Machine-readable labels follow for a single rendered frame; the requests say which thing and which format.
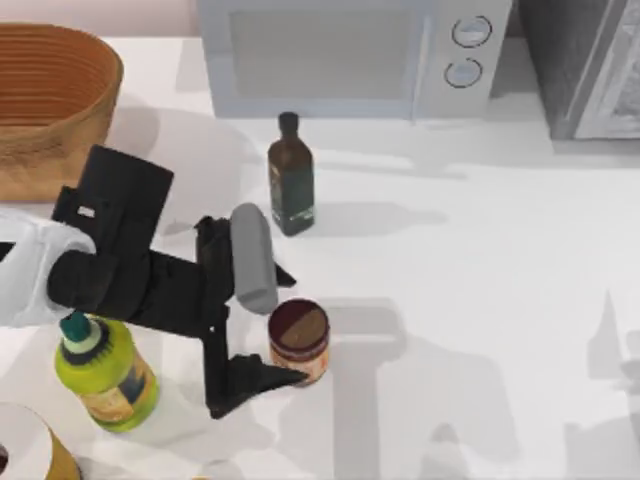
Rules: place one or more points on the pale grey rounded box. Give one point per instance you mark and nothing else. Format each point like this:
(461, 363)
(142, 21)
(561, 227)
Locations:
(252, 255)

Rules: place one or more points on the red and brown can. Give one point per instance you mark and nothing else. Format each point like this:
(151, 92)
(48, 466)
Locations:
(299, 340)

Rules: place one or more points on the dark green bottle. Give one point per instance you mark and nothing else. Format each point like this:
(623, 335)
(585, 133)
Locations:
(292, 180)

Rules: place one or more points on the yellow-green bottle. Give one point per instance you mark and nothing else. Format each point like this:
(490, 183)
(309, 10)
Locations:
(107, 375)

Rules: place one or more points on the microwave door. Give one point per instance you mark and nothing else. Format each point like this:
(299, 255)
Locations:
(320, 55)

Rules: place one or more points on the brown woven basket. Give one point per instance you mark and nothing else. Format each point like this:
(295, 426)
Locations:
(50, 115)

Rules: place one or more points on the pale microwave oven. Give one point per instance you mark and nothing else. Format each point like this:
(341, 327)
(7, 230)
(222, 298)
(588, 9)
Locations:
(450, 100)

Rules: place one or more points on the round microwave knob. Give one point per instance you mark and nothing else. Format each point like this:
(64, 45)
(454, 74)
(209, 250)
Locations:
(471, 31)
(463, 72)

